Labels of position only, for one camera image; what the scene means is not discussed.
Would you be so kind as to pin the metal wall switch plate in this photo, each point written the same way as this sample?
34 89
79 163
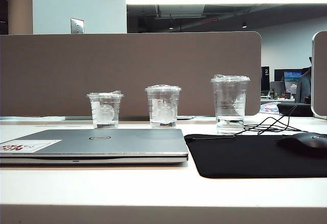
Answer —
77 25

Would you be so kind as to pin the black computer mouse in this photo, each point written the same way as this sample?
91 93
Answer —
306 140

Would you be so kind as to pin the tall clear plastic cup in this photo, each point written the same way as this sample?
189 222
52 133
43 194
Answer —
230 101

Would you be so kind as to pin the background computer monitor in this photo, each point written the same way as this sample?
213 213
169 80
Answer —
291 80

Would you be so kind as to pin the blue red magazine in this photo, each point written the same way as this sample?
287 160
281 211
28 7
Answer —
268 107

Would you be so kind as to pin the medium clear plastic cup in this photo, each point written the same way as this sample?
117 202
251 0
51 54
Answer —
163 106

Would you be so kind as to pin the narrow brown desk divider panel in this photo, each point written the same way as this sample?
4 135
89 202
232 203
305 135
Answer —
322 80

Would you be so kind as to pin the short clear plastic cup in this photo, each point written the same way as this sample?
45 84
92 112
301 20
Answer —
104 111

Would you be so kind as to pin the wide brown desk divider panel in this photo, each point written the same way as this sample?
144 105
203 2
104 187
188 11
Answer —
127 68

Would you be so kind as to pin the black mouse pad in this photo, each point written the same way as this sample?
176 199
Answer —
242 157

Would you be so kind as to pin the silver Dell laptop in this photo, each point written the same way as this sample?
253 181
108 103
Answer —
127 142

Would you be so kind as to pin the black pouch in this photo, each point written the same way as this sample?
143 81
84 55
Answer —
302 109

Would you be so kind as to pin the white red laptop sticker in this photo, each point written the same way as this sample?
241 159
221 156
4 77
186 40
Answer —
30 146

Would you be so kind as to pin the black sign with number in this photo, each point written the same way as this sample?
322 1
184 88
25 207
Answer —
265 80

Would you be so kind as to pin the person in grey jacket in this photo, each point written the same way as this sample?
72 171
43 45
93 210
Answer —
305 86

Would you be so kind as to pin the long linear ceiling light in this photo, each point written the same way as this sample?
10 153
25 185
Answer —
217 0

